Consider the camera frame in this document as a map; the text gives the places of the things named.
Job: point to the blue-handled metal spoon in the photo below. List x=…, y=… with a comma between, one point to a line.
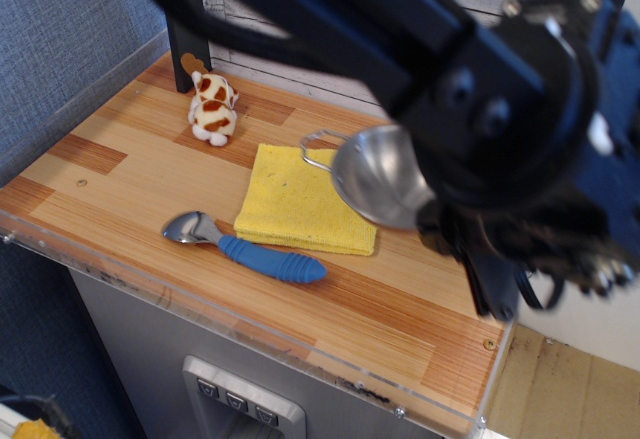
x=197, y=227

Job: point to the clear acrylic edge guard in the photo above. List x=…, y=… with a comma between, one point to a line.
x=383, y=347

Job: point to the left dark vertical post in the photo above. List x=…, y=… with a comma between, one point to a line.
x=183, y=41

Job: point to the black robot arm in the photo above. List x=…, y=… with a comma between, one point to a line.
x=358, y=39

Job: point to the silver dispenser button panel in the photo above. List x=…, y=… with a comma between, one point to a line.
x=228, y=406

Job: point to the white brown plush toy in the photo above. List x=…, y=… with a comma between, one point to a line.
x=211, y=114

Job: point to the yellow folded cloth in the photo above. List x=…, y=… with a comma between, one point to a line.
x=291, y=203

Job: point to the yellow object at corner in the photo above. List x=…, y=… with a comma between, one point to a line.
x=37, y=429

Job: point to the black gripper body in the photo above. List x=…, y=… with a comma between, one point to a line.
x=528, y=132

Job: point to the stainless steel two-handled pot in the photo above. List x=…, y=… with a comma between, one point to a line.
x=376, y=173

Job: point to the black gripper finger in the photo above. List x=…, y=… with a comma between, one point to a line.
x=493, y=285

